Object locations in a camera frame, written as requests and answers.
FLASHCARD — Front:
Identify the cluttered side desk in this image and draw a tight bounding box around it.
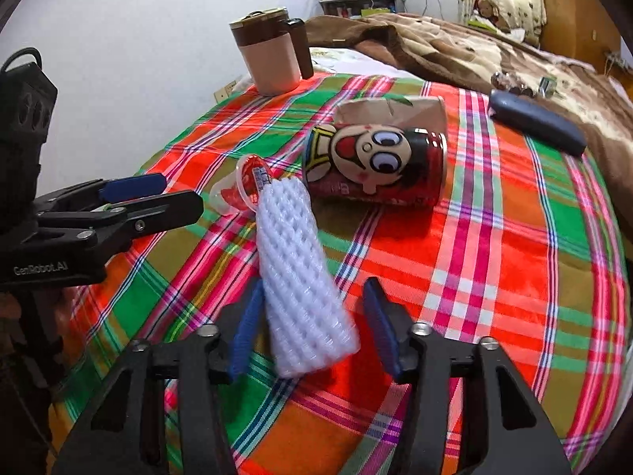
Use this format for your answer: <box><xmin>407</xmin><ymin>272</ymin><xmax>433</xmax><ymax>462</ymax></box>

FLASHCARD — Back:
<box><xmin>320</xmin><ymin>0</ymin><xmax>407</xmax><ymax>18</ymax></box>

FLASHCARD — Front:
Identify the plaid tablecloth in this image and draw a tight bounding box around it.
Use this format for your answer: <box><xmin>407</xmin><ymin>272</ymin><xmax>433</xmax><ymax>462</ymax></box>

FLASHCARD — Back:
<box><xmin>46</xmin><ymin>70</ymin><xmax>632</xmax><ymax>475</ymax></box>

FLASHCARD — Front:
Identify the clear plastic jelly cup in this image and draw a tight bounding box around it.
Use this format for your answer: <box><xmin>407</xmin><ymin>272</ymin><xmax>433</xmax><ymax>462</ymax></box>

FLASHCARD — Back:
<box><xmin>209</xmin><ymin>154</ymin><xmax>273</xmax><ymax>216</ymax></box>

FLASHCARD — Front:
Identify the brown beige travel mug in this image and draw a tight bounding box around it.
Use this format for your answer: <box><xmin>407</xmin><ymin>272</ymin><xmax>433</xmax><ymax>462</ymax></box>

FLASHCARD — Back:
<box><xmin>229</xmin><ymin>8</ymin><xmax>315</xmax><ymax>97</ymax></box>

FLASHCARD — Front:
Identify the small green box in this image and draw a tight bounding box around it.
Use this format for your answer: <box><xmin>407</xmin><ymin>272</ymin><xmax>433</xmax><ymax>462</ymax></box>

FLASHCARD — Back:
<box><xmin>538</xmin><ymin>76</ymin><xmax>557</xmax><ymax>99</ymax></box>

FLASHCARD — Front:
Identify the brown fleece blanket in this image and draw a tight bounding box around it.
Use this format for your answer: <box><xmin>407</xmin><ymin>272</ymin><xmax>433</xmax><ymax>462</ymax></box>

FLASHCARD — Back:
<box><xmin>306</xmin><ymin>13</ymin><xmax>632</xmax><ymax>236</ymax></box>

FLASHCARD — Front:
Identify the wooden wardrobe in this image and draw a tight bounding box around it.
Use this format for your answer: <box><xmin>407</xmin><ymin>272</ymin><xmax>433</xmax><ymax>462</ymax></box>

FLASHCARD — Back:
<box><xmin>541</xmin><ymin>0</ymin><xmax>620</xmax><ymax>73</ymax></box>

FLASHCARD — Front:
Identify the white foam net sleeve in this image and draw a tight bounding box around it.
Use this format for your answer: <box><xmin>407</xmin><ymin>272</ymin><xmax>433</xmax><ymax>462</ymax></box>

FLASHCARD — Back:
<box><xmin>256</xmin><ymin>178</ymin><xmax>359</xmax><ymax>378</ymax></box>

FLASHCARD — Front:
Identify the red cartoon can front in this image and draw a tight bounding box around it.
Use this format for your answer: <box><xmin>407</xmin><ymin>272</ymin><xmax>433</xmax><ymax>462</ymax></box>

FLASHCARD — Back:
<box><xmin>301</xmin><ymin>123</ymin><xmax>447</xmax><ymax>207</ymax></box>

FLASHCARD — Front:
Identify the brown teddy bear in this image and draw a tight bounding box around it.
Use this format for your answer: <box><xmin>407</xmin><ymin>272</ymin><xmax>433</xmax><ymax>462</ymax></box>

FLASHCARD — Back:
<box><xmin>474</xmin><ymin>0</ymin><xmax>511</xmax><ymax>33</ymax></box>

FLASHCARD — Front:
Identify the wall power socket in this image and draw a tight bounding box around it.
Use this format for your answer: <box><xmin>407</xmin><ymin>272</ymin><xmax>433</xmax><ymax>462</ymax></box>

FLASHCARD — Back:
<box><xmin>214</xmin><ymin>78</ymin><xmax>240</xmax><ymax>103</ymax></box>

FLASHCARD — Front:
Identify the dark blue glasses case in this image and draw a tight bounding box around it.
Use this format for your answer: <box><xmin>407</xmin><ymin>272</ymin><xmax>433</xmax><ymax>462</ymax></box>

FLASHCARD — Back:
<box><xmin>488</xmin><ymin>89</ymin><xmax>587</xmax><ymax>158</ymax></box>

